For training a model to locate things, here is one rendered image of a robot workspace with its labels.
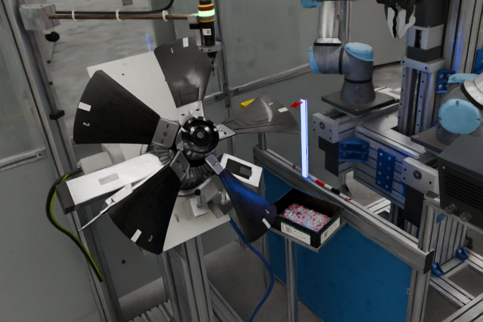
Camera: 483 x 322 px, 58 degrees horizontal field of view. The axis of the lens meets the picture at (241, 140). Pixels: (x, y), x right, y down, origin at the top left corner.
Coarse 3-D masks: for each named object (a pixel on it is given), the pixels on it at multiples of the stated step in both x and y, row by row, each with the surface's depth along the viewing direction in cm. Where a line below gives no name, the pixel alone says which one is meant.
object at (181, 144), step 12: (192, 120) 131; (204, 120) 133; (180, 132) 129; (192, 132) 130; (204, 132) 132; (216, 132) 133; (180, 144) 131; (192, 144) 130; (204, 144) 130; (216, 144) 132; (192, 156) 132; (204, 156) 133; (192, 168) 140
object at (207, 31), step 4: (204, 24) 124; (208, 24) 123; (212, 24) 124; (204, 28) 124; (208, 28) 124; (212, 28) 124; (204, 32) 125; (208, 32) 124; (212, 32) 125; (204, 36) 125; (208, 36) 125; (212, 36) 125; (204, 40) 127; (208, 40) 126; (212, 40) 126; (208, 44) 126; (212, 44) 126; (208, 52) 128; (212, 52) 128; (208, 56) 128; (212, 56) 128
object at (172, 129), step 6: (162, 120) 131; (162, 126) 132; (168, 126) 133; (174, 126) 133; (156, 132) 133; (162, 132) 133; (168, 132) 134; (174, 132) 134; (156, 138) 134; (162, 138) 134; (168, 138) 135; (174, 138) 135; (162, 144) 136; (168, 144) 136
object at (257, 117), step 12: (264, 96) 156; (252, 108) 151; (264, 108) 151; (276, 108) 151; (228, 120) 146; (240, 120) 145; (252, 120) 144; (264, 120) 145; (276, 120) 145; (288, 120) 147; (240, 132) 139; (252, 132) 139; (264, 132) 140; (276, 132) 141; (288, 132) 143
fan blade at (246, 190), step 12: (228, 180) 134; (240, 180) 143; (228, 192) 130; (240, 192) 135; (252, 192) 142; (240, 204) 131; (252, 204) 136; (264, 204) 142; (240, 216) 128; (252, 216) 132; (264, 216) 137; (252, 228) 130; (264, 228) 134; (252, 240) 127
